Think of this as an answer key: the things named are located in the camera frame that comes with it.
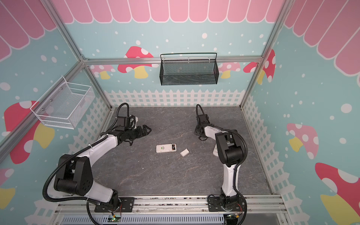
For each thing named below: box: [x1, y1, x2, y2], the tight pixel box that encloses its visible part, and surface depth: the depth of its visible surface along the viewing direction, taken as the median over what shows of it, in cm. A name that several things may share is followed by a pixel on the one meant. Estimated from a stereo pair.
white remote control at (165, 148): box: [155, 143, 178, 154], surface depth 96 cm
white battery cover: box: [180, 148, 190, 158], surface depth 96 cm
